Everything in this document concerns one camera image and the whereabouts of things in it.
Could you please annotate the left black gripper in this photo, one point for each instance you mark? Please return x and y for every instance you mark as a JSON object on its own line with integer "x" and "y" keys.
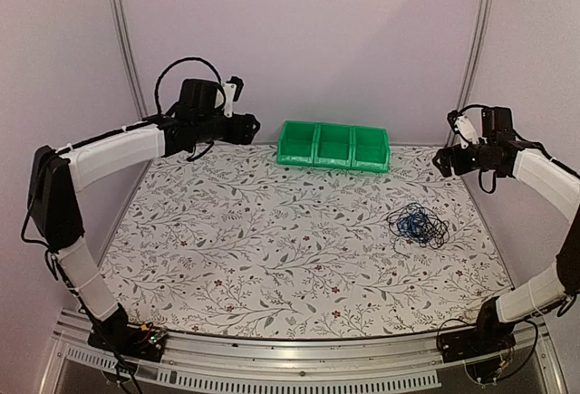
{"x": 243, "y": 132}

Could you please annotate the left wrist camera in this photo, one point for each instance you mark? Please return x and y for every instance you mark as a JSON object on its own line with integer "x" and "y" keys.
{"x": 232, "y": 89}

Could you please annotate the right green bin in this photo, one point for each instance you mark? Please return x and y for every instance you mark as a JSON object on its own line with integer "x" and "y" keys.
{"x": 371, "y": 150}

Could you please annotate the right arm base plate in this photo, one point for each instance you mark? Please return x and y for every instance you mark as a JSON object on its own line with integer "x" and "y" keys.
{"x": 475, "y": 342}

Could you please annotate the aluminium post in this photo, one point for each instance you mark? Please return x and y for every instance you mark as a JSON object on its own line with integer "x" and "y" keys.
{"x": 475, "y": 51}
{"x": 130, "y": 67}

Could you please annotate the left aluminium post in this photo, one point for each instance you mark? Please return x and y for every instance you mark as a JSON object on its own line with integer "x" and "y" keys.
{"x": 130, "y": 67}

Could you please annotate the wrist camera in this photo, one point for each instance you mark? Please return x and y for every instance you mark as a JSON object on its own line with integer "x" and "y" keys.
{"x": 232, "y": 89}
{"x": 463, "y": 128}

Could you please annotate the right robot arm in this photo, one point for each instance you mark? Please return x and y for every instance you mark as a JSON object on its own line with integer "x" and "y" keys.
{"x": 497, "y": 148}

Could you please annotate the right aluminium post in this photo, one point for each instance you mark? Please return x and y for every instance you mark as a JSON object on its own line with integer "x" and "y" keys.
{"x": 475, "y": 51}

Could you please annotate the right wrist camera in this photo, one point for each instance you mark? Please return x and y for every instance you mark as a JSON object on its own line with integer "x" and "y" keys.
{"x": 463, "y": 128}

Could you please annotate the floral table mat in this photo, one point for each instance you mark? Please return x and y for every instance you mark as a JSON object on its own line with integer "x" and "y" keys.
{"x": 236, "y": 244}

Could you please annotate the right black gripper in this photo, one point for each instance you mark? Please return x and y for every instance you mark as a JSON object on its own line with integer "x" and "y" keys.
{"x": 447, "y": 167}

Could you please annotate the green bin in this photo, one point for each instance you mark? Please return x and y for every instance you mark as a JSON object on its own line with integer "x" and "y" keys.
{"x": 333, "y": 146}
{"x": 371, "y": 150}
{"x": 296, "y": 143}

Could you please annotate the left green bin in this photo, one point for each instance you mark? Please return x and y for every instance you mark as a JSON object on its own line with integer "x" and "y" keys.
{"x": 296, "y": 143}

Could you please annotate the middle green bin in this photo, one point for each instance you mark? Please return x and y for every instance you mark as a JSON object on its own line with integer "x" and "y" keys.
{"x": 333, "y": 146}

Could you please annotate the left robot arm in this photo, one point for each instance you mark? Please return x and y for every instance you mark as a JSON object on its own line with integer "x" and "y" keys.
{"x": 203, "y": 113}

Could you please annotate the front aluminium rail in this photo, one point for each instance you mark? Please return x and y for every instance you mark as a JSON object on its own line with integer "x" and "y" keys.
{"x": 196, "y": 363}

